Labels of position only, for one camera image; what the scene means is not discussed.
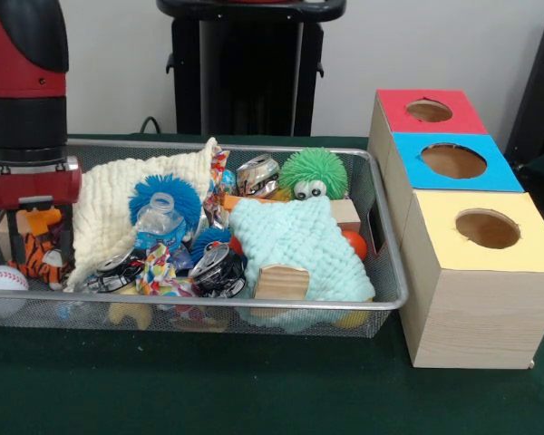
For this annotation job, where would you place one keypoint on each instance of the clear mesh bin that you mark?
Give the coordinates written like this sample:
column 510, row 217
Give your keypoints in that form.
column 140, row 151

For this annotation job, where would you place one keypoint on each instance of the plain wooden block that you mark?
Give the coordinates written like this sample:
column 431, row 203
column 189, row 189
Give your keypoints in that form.
column 2, row 233

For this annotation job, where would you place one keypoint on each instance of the mint knitted cloth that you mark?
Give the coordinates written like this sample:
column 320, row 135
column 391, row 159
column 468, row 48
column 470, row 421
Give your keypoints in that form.
column 299, row 235

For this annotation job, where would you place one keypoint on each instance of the orange toy building brick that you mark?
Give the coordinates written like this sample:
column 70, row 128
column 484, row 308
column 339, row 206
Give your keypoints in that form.
column 38, row 219

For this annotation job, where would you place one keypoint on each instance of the wooden box with three holes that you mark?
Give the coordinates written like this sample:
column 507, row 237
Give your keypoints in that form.
column 480, row 317

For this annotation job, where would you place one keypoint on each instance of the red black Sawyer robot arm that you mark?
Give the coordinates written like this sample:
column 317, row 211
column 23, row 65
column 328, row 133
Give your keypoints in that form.
column 27, row 118

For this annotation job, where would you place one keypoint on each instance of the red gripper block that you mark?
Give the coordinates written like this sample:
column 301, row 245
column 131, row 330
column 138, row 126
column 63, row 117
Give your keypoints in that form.
column 32, row 186

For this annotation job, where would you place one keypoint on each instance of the cream knitted cloth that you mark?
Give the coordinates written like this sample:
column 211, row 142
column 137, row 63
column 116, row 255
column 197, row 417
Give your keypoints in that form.
column 109, row 204

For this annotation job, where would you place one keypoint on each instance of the large blue spiky ball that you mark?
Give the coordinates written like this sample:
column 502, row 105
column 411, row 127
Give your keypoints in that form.
column 140, row 195

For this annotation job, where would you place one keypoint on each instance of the green spiky ball with eyes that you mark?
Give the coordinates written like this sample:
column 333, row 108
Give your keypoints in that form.
column 310, row 167

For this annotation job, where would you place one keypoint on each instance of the orange striped tiger plush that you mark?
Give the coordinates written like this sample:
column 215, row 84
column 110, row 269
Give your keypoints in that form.
column 38, row 258

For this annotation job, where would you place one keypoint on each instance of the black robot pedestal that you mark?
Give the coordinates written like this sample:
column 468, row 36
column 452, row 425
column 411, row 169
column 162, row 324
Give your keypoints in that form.
column 254, row 68

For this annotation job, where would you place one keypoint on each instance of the crushed black can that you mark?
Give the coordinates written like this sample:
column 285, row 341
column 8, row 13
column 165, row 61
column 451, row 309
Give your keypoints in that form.
column 217, row 272

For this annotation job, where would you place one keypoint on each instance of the black standing panel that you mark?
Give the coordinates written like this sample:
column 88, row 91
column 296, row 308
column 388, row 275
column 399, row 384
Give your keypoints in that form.
column 539, row 90

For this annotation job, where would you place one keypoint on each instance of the white baseball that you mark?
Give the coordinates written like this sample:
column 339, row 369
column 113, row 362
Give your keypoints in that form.
column 4, row 278

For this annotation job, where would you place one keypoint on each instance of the clear plastic water bottle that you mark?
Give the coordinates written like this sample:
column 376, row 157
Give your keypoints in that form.
column 156, row 226

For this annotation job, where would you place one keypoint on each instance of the corrugated cardboard piece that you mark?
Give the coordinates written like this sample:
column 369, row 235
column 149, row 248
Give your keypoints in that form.
column 281, row 282

